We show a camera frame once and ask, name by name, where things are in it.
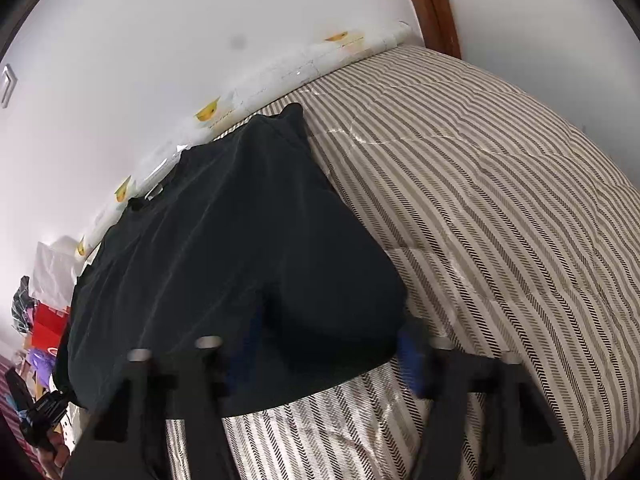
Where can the purple cloth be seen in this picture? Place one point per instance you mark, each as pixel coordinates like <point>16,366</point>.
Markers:
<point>41,365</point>

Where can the person's left hand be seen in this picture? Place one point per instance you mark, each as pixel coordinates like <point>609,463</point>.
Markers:
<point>54,460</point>

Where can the plaid cloth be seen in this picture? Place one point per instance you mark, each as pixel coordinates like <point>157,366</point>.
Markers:
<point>24,305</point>

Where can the white plastic bag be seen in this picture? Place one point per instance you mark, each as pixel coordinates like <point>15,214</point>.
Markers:
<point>57,272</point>

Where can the white roll with yellow print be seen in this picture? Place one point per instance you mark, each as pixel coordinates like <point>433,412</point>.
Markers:
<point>280,72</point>

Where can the black sweatshirt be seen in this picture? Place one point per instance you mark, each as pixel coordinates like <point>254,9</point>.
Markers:
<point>225,260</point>

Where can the red paper bag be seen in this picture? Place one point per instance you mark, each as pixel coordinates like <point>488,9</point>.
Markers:
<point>47,327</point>

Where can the wooden door frame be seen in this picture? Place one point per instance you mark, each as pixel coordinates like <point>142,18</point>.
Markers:
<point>435,5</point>

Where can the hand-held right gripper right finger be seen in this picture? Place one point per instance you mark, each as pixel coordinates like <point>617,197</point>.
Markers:
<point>412,360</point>

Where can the white wall switch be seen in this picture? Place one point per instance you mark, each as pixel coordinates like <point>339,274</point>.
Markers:
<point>6,85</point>

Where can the striped quilt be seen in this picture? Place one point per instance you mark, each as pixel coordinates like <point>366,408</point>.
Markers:
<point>475,220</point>

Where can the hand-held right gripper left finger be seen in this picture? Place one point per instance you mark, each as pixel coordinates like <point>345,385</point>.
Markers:
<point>245,360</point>

